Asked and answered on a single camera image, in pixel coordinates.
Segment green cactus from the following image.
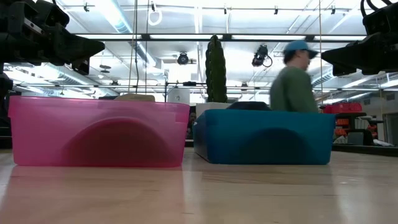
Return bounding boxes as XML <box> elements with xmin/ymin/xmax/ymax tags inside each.
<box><xmin>205</xmin><ymin>34</ymin><xmax>228</xmax><ymax>103</ymax></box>

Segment blue denim hat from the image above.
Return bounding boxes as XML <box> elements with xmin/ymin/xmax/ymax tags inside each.
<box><xmin>226</xmin><ymin>101</ymin><xmax>272</xmax><ymax>111</ymax></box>

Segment person's blue cap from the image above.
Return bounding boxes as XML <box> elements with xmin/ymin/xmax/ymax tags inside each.
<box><xmin>283</xmin><ymin>39</ymin><xmax>320</xmax><ymax>59</ymax></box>

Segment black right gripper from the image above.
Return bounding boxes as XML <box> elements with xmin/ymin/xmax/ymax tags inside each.
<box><xmin>321</xmin><ymin>29</ymin><xmax>398</xmax><ymax>77</ymax></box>

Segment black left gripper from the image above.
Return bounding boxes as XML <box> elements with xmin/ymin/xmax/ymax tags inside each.
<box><xmin>0</xmin><ymin>0</ymin><xmax>106</xmax><ymax>76</ymax></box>

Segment black overhead frame beam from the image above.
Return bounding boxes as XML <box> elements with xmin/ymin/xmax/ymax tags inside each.
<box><xmin>73</xmin><ymin>32</ymin><xmax>368</xmax><ymax>43</ymax></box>

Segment hanging cord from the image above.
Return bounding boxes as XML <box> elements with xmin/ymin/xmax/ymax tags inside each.
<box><xmin>318</xmin><ymin>0</ymin><xmax>324</xmax><ymax>105</ymax></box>

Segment red crate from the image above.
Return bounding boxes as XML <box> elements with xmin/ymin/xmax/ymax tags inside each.
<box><xmin>322</xmin><ymin>102</ymin><xmax>363</xmax><ymax>114</ymax></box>

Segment tan hat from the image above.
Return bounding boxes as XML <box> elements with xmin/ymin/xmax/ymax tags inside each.
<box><xmin>113</xmin><ymin>93</ymin><xmax>156</xmax><ymax>103</ymax></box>

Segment blue plastic bin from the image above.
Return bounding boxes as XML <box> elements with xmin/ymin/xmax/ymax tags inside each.
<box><xmin>192</xmin><ymin>108</ymin><xmax>336</xmax><ymax>166</ymax></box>

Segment person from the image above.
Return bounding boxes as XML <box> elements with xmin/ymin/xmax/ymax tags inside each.
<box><xmin>269</xmin><ymin>39</ymin><xmax>320</xmax><ymax>113</ymax></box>

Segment black aluminium table frame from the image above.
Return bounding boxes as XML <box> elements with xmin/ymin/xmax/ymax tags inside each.
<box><xmin>331</xmin><ymin>143</ymin><xmax>398</xmax><ymax>157</ymax></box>

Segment white box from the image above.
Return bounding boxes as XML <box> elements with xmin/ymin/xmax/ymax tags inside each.
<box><xmin>167</xmin><ymin>88</ymin><xmax>191</xmax><ymax>105</ymax></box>

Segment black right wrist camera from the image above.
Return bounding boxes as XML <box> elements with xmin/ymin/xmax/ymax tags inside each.
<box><xmin>359</xmin><ymin>0</ymin><xmax>398</xmax><ymax>35</ymax></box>

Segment white hanging ring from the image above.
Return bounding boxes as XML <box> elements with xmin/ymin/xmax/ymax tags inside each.
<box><xmin>147</xmin><ymin>8</ymin><xmax>163</xmax><ymax>27</ymax></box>

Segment pink translucent plastic bin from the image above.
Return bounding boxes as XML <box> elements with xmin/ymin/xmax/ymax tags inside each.
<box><xmin>8</xmin><ymin>95</ymin><xmax>191</xmax><ymax>169</ymax></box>

